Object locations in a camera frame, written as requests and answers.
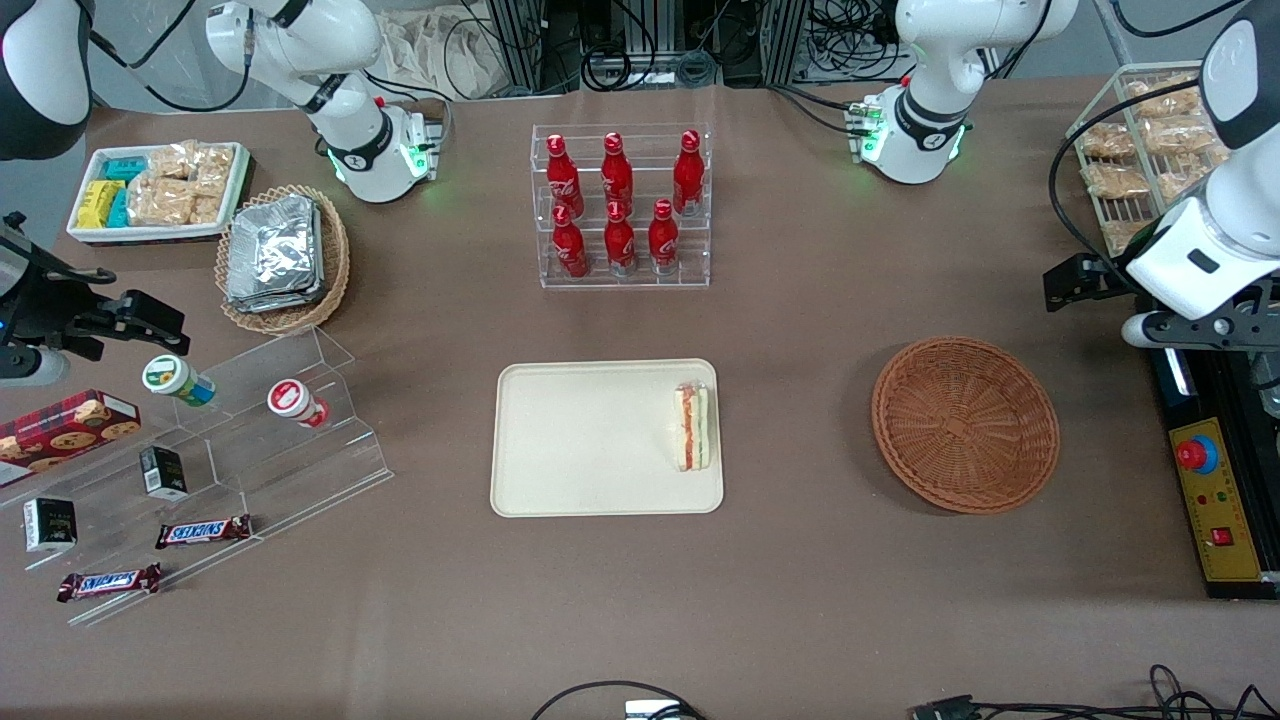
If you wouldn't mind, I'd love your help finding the black and white carton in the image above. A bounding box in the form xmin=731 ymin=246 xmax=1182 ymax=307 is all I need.
xmin=23 ymin=497 xmax=78 ymax=554

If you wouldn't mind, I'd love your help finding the yellow control panel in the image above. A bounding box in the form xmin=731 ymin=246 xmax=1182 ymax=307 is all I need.
xmin=1169 ymin=418 xmax=1264 ymax=584

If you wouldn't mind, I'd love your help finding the black benchtop machine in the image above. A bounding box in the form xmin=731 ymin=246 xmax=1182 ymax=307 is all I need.
xmin=1137 ymin=290 xmax=1280 ymax=601

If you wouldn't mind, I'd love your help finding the red tartan cookie box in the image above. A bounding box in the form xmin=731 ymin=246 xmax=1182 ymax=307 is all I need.
xmin=0 ymin=390 xmax=142 ymax=471

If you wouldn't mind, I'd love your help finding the black looped cable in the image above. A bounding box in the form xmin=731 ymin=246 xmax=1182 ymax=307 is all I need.
xmin=530 ymin=680 xmax=706 ymax=720

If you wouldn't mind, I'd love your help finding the yellow snack packet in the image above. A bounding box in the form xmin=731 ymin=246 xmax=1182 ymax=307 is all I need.
xmin=78 ymin=180 xmax=126 ymax=229

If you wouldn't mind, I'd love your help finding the tan wicker basket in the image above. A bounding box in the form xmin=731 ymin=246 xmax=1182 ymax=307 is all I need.
xmin=215 ymin=185 xmax=351 ymax=336

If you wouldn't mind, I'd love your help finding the round brown wicker basket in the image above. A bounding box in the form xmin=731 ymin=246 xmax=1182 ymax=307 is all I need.
xmin=871 ymin=337 xmax=1061 ymax=515

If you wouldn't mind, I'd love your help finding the sandwich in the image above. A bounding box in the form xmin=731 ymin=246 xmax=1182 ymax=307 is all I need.
xmin=672 ymin=382 xmax=713 ymax=473

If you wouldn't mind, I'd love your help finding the brown chocolate bar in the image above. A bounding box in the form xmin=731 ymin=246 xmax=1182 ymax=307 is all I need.
xmin=57 ymin=563 xmax=162 ymax=603
xmin=155 ymin=515 xmax=253 ymax=550

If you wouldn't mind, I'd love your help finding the red cola bottle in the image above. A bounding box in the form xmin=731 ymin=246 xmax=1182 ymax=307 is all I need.
xmin=552 ymin=205 xmax=590 ymax=279
xmin=648 ymin=198 xmax=680 ymax=274
xmin=601 ymin=132 xmax=634 ymax=211
xmin=673 ymin=130 xmax=704 ymax=216
xmin=604 ymin=200 xmax=637 ymax=276
xmin=546 ymin=134 xmax=584 ymax=216

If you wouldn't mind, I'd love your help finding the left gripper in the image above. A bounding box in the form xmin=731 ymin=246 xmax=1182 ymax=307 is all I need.
xmin=1043 ymin=254 xmax=1280 ymax=351

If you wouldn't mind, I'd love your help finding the cream plastic tray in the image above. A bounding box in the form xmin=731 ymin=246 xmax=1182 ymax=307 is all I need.
xmin=490 ymin=358 xmax=724 ymax=518

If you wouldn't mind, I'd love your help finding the clear acrylic stepped display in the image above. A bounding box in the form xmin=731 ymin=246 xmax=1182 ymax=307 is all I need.
xmin=0 ymin=325 xmax=393 ymax=629

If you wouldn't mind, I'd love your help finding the white wire rack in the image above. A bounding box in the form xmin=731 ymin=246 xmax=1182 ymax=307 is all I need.
xmin=1066 ymin=62 xmax=1226 ymax=272

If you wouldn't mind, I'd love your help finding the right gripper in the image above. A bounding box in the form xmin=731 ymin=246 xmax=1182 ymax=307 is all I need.
xmin=0 ymin=290 xmax=191 ymax=388

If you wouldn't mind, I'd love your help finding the beige cloth bag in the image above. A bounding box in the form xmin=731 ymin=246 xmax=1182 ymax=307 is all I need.
xmin=380 ymin=10 xmax=501 ymax=101

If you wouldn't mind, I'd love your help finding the red lid cup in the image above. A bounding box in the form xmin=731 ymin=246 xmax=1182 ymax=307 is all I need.
xmin=267 ymin=379 xmax=331 ymax=429

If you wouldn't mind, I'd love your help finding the white rectangular snack bin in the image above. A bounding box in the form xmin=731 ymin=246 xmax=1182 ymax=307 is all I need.
xmin=66 ymin=142 xmax=253 ymax=246

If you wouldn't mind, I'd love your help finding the black cable bundle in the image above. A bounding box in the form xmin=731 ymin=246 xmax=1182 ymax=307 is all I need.
xmin=980 ymin=663 xmax=1280 ymax=720

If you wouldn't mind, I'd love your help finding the green lid cup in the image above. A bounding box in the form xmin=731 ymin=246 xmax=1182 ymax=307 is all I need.
xmin=142 ymin=355 xmax=216 ymax=407

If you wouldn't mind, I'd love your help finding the silver foil pouch stack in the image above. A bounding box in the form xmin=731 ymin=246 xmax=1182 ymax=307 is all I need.
xmin=225 ymin=195 xmax=326 ymax=314

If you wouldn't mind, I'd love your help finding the small black carton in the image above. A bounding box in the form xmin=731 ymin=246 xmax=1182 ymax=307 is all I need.
xmin=139 ymin=446 xmax=189 ymax=501

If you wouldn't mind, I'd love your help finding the clear acrylic bottle rack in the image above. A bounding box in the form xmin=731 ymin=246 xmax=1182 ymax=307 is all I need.
xmin=531 ymin=123 xmax=713 ymax=291

